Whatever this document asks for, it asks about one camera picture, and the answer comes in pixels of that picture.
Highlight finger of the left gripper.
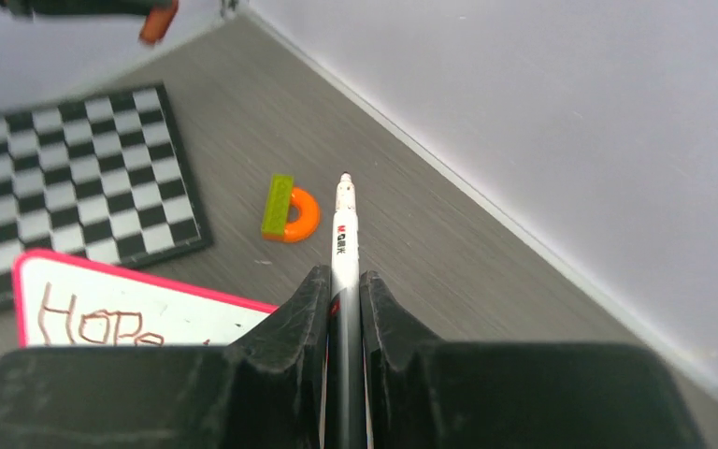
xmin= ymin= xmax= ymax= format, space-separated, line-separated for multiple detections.
xmin=0 ymin=0 xmax=174 ymax=18

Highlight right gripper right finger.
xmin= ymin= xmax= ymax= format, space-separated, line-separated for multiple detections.
xmin=360 ymin=271 xmax=707 ymax=448

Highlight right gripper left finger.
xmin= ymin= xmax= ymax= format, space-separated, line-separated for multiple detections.
xmin=0 ymin=265 xmax=331 ymax=448

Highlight white marker pen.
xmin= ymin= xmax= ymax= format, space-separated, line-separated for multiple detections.
xmin=324 ymin=172 xmax=367 ymax=448

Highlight brown marker cap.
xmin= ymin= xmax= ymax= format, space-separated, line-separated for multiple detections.
xmin=139 ymin=0 xmax=179 ymax=46

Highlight orange green toy block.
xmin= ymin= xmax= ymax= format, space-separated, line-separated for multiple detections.
xmin=261 ymin=174 xmax=321 ymax=243

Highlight pink framed whiteboard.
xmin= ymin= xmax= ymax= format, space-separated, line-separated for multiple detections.
xmin=12 ymin=250 xmax=277 ymax=348

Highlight black white checkerboard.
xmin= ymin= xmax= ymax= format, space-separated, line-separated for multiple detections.
xmin=0 ymin=81 xmax=213 ymax=310

